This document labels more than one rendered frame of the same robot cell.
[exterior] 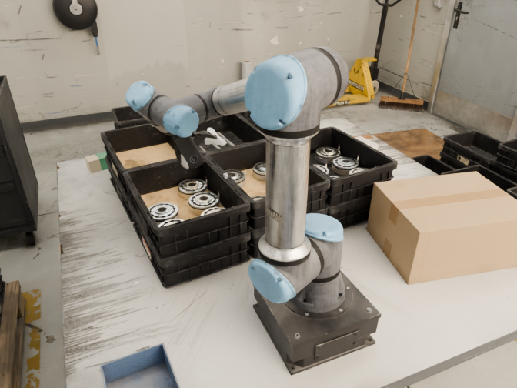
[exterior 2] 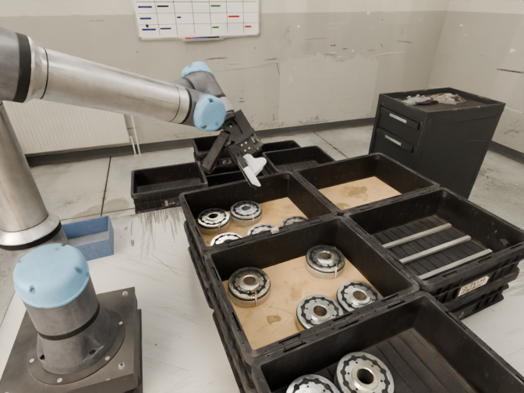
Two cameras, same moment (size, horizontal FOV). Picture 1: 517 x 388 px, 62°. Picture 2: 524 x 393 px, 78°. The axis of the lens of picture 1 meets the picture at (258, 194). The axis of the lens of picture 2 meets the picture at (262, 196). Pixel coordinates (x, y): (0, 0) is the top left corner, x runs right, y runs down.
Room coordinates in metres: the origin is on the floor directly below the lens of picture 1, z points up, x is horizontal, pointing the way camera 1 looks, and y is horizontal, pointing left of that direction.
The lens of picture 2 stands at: (1.29, -0.56, 1.45)
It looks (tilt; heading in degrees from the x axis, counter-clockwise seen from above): 32 degrees down; 95
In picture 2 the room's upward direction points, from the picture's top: straight up
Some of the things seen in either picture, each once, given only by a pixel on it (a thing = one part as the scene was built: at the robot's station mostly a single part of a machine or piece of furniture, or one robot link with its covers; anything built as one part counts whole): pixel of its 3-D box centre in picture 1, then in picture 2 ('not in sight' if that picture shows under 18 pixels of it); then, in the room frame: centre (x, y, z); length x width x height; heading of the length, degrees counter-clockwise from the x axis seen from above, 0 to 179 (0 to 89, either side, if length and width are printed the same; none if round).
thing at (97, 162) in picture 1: (113, 158); not in sight; (1.82, 0.68, 0.73); 0.24 x 0.06 x 0.06; 126
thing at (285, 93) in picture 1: (287, 189); (1, 168); (0.76, -0.06, 1.18); 0.15 x 0.12 x 0.55; 138
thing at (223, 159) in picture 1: (263, 182); (303, 288); (1.35, -0.02, 0.87); 0.40 x 0.30 x 0.11; 28
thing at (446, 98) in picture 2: not in sight; (447, 97); (2.36, 1.73, 0.88); 0.29 x 0.22 x 0.03; 23
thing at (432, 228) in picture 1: (444, 223); not in sight; (1.19, -0.62, 0.80); 0.40 x 0.30 x 0.20; 102
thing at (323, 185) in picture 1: (264, 169); (305, 272); (1.35, -0.02, 0.92); 0.40 x 0.30 x 0.02; 28
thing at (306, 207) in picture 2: (184, 203); (255, 220); (1.21, 0.24, 0.87); 0.40 x 0.30 x 0.11; 28
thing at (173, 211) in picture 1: (161, 211); (246, 209); (1.17, 0.31, 0.86); 0.10 x 0.10 x 0.01
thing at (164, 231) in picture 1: (183, 189); (254, 206); (1.21, 0.24, 0.92); 0.40 x 0.30 x 0.02; 28
